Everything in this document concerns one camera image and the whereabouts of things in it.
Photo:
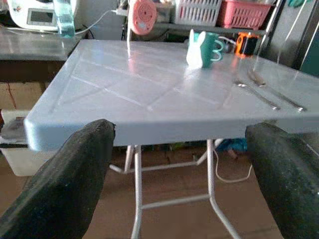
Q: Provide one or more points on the white appliance with screen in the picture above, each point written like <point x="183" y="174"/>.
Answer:
<point x="40" y="17"/>

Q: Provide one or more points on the white plastic storage box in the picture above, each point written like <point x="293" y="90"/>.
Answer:
<point x="20" y="161"/>

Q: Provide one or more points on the blue plastic bag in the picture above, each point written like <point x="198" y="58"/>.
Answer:
<point x="231" y="145"/>

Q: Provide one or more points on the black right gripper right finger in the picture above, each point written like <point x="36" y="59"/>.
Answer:
<point x="289" y="179"/>

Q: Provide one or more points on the white plastic basket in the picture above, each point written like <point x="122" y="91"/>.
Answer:
<point x="197" y="12"/>

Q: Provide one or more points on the green mug with white bunny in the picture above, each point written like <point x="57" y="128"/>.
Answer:
<point x="209" y="49"/>

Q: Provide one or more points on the orange and black device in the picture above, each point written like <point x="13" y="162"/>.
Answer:
<point x="240" y="44"/>

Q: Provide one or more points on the clear blue plastic bottle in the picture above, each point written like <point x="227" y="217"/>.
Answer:
<point x="64" y="22"/>

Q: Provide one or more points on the grey plastic folding table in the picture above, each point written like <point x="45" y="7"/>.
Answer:
<point x="149" y="82"/>

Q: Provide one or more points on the silver metal fork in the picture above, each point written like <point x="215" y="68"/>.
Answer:
<point x="258" y="79"/>

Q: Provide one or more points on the grey metal shelf rack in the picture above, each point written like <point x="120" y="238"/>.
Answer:
<point x="174" y="27"/>

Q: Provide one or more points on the silver metal spoon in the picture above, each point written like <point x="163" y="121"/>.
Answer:
<point x="261" y="98"/>

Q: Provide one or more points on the dark wooden table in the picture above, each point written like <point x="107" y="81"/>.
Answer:
<point x="30" y="47"/>

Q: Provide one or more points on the pink desk fan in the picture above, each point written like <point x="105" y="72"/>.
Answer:
<point x="142" y="15"/>

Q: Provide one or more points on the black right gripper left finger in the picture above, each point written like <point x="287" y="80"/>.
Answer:
<point x="62" y="184"/>

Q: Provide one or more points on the pink plastic basket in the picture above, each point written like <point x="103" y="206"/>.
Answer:
<point x="244" y="15"/>

